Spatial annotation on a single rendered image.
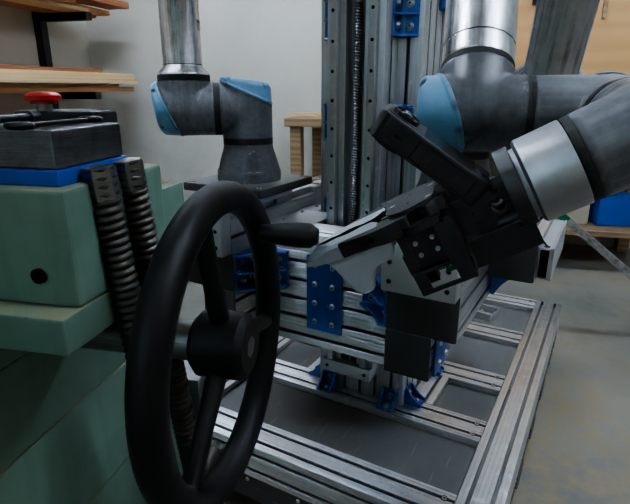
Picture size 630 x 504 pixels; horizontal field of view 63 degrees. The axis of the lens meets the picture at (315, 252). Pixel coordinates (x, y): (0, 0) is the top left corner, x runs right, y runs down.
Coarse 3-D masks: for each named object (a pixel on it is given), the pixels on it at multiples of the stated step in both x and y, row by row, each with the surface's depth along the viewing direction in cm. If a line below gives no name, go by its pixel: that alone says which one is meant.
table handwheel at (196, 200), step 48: (240, 192) 44; (192, 240) 35; (144, 288) 33; (96, 336) 47; (144, 336) 32; (192, 336) 43; (240, 336) 43; (144, 384) 32; (144, 432) 32; (240, 432) 52; (144, 480) 33; (192, 480) 40
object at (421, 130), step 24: (384, 120) 43; (408, 120) 43; (384, 144) 44; (408, 144) 43; (432, 144) 43; (432, 168) 43; (456, 168) 43; (480, 168) 46; (456, 192) 44; (480, 192) 43
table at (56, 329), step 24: (168, 192) 70; (168, 216) 70; (0, 312) 38; (24, 312) 38; (48, 312) 38; (72, 312) 38; (96, 312) 40; (0, 336) 38; (24, 336) 38; (48, 336) 37; (72, 336) 38
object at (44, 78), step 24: (0, 0) 293; (24, 0) 293; (48, 0) 304; (72, 0) 315; (96, 0) 328; (48, 48) 354; (0, 72) 271; (24, 72) 286; (48, 72) 303; (72, 72) 322; (96, 72) 343; (72, 96) 356; (96, 96) 352
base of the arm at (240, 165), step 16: (224, 144) 119; (240, 144) 116; (256, 144) 116; (272, 144) 121; (224, 160) 119; (240, 160) 116; (256, 160) 117; (272, 160) 120; (224, 176) 118; (240, 176) 116; (256, 176) 117; (272, 176) 119
